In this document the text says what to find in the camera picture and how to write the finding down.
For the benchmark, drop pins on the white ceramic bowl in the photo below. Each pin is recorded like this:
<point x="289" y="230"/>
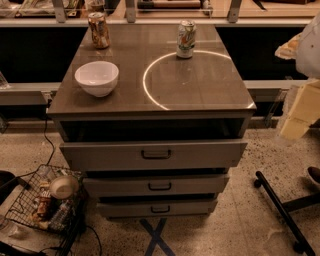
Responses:
<point x="98" y="78"/>

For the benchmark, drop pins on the grey drawer cabinet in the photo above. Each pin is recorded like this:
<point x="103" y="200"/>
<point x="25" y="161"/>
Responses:
<point x="158" y="97"/>

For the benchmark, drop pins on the top grey drawer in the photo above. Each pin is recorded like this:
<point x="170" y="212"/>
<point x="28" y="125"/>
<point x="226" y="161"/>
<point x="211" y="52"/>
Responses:
<point x="154" y="155"/>

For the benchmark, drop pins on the plastic water bottle in basket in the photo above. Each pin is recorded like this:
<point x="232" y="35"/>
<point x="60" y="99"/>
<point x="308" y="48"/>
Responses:
<point x="59" y="219"/>

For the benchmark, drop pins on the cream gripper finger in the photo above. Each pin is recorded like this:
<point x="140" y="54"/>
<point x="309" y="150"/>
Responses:
<point x="304" y="111"/>

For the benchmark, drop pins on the black chair base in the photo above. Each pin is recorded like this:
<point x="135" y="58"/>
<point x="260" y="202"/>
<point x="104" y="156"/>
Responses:
<point x="301" y="244"/>

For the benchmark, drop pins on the black wire basket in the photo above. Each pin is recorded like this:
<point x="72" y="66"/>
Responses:
<point x="35" y="206"/>

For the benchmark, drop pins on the green white 7up can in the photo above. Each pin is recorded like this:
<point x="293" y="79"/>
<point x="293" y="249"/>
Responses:
<point x="186" y="39"/>

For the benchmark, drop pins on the small white bowl in basket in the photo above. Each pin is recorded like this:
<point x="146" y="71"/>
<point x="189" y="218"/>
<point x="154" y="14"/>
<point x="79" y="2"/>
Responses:
<point x="64" y="187"/>

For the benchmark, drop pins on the middle grey drawer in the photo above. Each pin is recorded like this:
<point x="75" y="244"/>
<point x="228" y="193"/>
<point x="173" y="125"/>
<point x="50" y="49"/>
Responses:
<point x="156" y="185"/>

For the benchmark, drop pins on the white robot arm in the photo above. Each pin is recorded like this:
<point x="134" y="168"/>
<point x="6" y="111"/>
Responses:
<point x="304" y="48"/>

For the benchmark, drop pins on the orange patterned soda can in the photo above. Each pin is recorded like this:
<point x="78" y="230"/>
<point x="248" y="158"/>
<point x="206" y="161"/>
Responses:
<point x="99" y="30"/>

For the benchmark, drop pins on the grey drawer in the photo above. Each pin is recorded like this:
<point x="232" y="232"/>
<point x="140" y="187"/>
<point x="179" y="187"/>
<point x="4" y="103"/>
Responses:
<point x="156" y="185"/>
<point x="157" y="208"/>
<point x="154" y="155"/>

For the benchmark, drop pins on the bottom grey drawer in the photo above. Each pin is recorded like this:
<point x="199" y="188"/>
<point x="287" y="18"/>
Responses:
<point x="157" y="208"/>

